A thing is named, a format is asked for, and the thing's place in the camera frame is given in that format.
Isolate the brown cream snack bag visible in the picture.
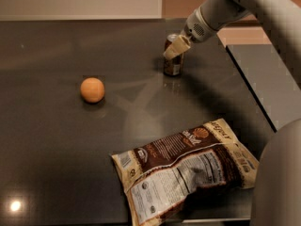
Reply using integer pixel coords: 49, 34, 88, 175
112, 119, 259, 226

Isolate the orange brown soda can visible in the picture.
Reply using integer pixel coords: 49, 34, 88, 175
164, 34, 184, 76

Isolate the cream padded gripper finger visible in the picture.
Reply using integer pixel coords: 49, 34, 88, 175
164, 35, 191, 60

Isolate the orange ball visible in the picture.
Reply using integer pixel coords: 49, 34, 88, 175
80, 77, 104, 104

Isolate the grey side table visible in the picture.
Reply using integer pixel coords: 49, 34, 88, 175
226, 44, 301, 131

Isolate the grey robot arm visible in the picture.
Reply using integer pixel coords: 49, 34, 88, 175
164, 0, 301, 226

